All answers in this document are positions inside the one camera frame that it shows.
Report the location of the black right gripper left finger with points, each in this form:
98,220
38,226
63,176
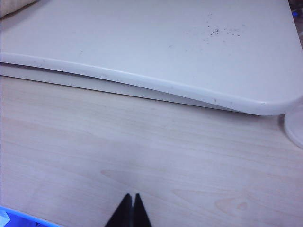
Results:
123,215

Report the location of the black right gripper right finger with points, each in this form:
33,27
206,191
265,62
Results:
140,215

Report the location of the cream cloth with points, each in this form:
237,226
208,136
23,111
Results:
14,7

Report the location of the translucent round plastic base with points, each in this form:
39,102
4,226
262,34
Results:
296,127

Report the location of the white desk riser platform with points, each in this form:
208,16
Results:
142,35

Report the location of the blue robot base frame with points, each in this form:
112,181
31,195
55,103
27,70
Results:
14,218

